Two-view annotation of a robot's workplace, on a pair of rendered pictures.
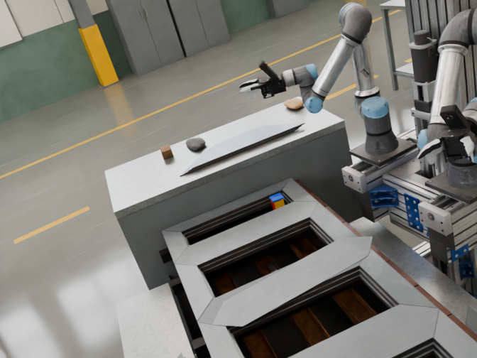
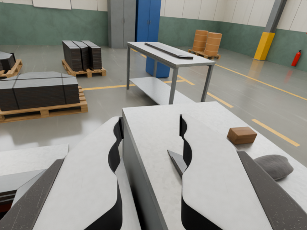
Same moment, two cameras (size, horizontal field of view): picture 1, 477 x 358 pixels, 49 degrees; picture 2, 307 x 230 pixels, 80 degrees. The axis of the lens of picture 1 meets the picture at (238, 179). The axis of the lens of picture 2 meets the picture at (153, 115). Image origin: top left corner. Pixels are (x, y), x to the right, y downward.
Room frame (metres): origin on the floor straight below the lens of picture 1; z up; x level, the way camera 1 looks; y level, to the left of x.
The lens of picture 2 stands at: (2.34, -0.25, 1.52)
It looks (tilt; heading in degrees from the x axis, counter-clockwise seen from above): 30 degrees down; 80
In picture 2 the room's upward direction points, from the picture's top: 6 degrees clockwise
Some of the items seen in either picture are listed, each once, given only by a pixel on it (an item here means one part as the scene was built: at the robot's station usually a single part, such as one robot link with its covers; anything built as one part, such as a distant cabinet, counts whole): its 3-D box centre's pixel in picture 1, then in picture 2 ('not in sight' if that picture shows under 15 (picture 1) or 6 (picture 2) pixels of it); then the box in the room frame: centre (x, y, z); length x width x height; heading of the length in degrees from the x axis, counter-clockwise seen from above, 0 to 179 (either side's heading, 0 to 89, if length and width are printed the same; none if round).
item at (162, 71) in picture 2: not in sight; (157, 64); (3.21, 4.60, 0.29); 0.61 x 0.43 x 0.57; 108
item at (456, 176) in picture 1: (466, 167); not in sight; (1.69, -0.84, 1.09); 0.15 x 0.15 x 0.10
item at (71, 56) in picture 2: not in sight; (82, 57); (1.27, 4.68, 0.32); 1.20 x 0.80 x 0.65; 115
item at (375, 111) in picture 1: (375, 114); not in sight; (2.16, -0.69, 1.20); 0.13 x 0.12 x 0.14; 173
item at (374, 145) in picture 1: (380, 137); not in sight; (2.16, -0.68, 1.09); 0.15 x 0.15 x 0.10
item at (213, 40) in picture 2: not in sight; (205, 44); (5.67, 7.56, 0.47); 1.32 x 0.80 x 0.95; 109
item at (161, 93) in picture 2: not in sight; (161, 76); (2.99, 2.89, 0.49); 1.60 x 0.70 x 0.99; 112
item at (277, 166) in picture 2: (195, 143); (271, 166); (2.87, 0.18, 1.06); 0.20 x 0.10 x 0.03; 16
